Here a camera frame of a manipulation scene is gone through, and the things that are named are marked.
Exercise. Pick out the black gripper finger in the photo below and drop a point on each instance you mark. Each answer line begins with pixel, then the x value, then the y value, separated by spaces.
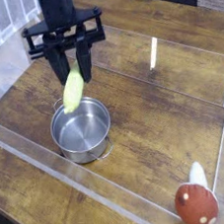
pixel 57 60
pixel 83 55

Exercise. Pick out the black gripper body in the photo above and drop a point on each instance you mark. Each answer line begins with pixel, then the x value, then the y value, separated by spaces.
pixel 85 25

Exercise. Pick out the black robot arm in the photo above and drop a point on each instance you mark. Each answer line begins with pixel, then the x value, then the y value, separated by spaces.
pixel 58 13

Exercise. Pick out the stainless steel pot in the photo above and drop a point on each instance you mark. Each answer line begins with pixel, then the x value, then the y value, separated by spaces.
pixel 83 135

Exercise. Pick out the clear acrylic front barrier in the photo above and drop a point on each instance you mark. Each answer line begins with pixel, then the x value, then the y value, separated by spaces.
pixel 115 197

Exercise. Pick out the brown plush mushroom toy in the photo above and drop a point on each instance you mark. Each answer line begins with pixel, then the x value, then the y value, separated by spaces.
pixel 195 202

